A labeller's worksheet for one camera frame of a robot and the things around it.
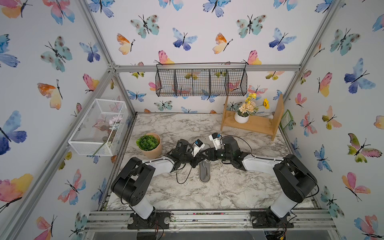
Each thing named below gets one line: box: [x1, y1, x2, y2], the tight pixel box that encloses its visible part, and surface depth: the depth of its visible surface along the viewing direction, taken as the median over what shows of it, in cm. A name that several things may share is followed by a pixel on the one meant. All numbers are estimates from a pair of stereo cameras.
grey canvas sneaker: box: [199, 159, 212, 183], surface depth 89 cm
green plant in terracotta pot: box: [136, 132, 162, 159], surface depth 90 cm
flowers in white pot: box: [234, 93, 271, 124], surface depth 95 cm
